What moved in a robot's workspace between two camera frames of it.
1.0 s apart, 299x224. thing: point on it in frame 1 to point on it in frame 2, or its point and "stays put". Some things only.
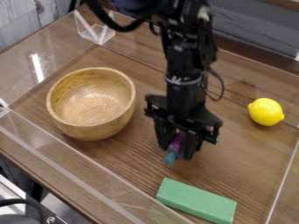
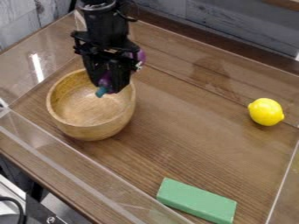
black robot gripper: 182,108 to 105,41
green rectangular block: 197,200 stays put
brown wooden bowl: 91,101 stays put
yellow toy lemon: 266,111 stays put
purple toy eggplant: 177,145 to 106,80
